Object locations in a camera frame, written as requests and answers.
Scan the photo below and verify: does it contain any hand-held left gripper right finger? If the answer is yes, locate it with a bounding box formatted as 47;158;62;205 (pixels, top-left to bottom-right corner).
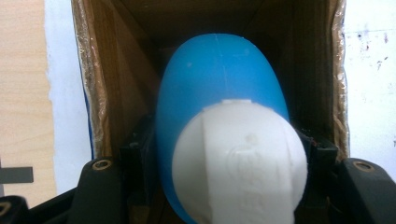
293;125;339;216

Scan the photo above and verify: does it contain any blue bottle with white cap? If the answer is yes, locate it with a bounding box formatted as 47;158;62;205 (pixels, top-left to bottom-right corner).
155;33;309;224

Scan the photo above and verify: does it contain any grey metal bar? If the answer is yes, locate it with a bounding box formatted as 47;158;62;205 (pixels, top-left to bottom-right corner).
0;166;35;185

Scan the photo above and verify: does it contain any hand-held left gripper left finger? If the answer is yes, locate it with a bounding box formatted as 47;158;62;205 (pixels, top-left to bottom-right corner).
119;113;161;217

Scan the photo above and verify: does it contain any brown cardboard box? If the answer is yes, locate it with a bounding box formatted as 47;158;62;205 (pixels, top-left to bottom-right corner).
70;0;350;224

